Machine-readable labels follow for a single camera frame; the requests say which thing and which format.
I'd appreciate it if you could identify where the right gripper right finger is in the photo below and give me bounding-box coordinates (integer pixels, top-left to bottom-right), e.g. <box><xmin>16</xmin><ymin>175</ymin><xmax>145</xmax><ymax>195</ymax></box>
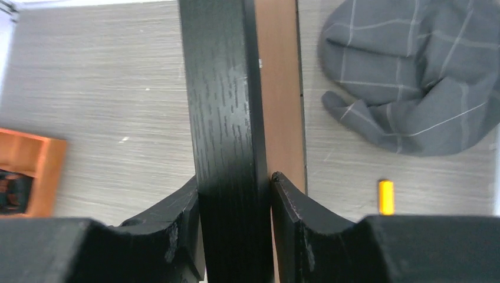
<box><xmin>271</xmin><ymin>172</ymin><xmax>499</xmax><ymax>282</ymax></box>

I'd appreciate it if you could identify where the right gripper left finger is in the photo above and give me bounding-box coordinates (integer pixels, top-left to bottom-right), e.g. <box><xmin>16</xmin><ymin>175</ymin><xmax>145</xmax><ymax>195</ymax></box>
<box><xmin>1</xmin><ymin>178</ymin><xmax>205</xmax><ymax>282</ymax></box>

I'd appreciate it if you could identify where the yellow handled screwdriver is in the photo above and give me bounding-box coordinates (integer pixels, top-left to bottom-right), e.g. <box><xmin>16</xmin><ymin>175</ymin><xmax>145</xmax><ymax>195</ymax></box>
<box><xmin>379</xmin><ymin>180</ymin><xmax>395</xmax><ymax>215</ymax></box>

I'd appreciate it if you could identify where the black picture frame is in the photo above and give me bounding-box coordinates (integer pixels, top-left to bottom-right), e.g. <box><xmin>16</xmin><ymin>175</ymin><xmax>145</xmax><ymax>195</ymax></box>
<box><xmin>177</xmin><ymin>0</ymin><xmax>310</xmax><ymax>283</ymax></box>

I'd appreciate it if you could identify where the orange wooden divided tray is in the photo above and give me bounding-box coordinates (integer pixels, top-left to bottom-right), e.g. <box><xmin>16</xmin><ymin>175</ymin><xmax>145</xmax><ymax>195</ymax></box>
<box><xmin>1</xmin><ymin>128</ymin><xmax>67</xmax><ymax>218</ymax></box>

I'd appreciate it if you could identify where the grey checked cloth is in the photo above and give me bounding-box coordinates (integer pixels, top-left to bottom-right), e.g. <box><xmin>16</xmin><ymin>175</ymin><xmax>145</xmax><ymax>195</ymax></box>
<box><xmin>318</xmin><ymin>1</ymin><xmax>499</xmax><ymax>156</ymax></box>

